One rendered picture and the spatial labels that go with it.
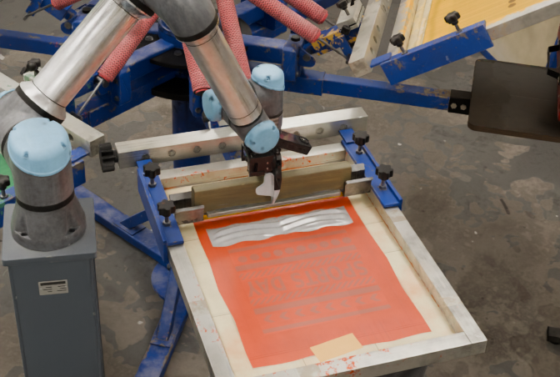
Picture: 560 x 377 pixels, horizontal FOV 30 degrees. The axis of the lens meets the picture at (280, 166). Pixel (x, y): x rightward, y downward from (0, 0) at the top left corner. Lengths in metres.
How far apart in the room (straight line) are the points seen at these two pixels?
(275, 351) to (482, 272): 1.86
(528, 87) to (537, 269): 1.02
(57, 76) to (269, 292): 0.69
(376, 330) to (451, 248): 1.80
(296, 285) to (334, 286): 0.09
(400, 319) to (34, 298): 0.79
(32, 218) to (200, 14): 0.52
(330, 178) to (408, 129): 2.15
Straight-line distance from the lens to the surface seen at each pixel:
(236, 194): 2.55
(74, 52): 2.14
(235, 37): 2.98
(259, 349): 2.26
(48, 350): 2.32
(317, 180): 2.60
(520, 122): 3.09
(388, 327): 2.33
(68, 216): 2.14
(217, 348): 2.21
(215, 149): 2.75
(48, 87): 2.15
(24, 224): 2.15
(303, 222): 2.58
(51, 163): 2.04
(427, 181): 4.42
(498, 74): 3.31
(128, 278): 3.88
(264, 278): 2.43
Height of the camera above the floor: 2.56
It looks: 35 degrees down
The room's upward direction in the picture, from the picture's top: 2 degrees clockwise
